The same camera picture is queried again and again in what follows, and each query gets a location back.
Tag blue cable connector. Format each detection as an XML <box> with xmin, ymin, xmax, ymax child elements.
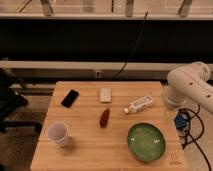
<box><xmin>174</xmin><ymin>114</ymin><xmax>187</xmax><ymax>129</ymax></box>

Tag black hanging cable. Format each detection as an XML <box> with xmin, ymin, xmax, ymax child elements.
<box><xmin>110</xmin><ymin>10</ymin><xmax>149</xmax><ymax>81</ymax></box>

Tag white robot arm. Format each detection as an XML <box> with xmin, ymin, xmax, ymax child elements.
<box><xmin>162</xmin><ymin>62</ymin><xmax>213</xmax><ymax>114</ymax></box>

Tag black floor cable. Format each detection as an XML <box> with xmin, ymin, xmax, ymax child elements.
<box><xmin>177</xmin><ymin>103</ymin><xmax>213</xmax><ymax>171</ymax></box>

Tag white rectangular box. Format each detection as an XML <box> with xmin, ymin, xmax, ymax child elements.
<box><xmin>100</xmin><ymin>88</ymin><xmax>112</xmax><ymax>103</ymax></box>

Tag black smartphone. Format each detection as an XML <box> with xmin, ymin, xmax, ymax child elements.
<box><xmin>61</xmin><ymin>90</ymin><xmax>79</xmax><ymax>108</ymax></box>

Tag red pepper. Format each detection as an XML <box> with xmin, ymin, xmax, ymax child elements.
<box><xmin>99</xmin><ymin>108</ymin><xmax>110</xmax><ymax>127</ymax></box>

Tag black office chair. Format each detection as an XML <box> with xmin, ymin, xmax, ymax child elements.
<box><xmin>0</xmin><ymin>69</ymin><xmax>42</xmax><ymax>133</ymax></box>

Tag green bowl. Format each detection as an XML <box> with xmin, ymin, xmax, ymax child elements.
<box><xmin>127</xmin><ymin>123</ymin><xmax>166</xmax><ymax>163</ymax></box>

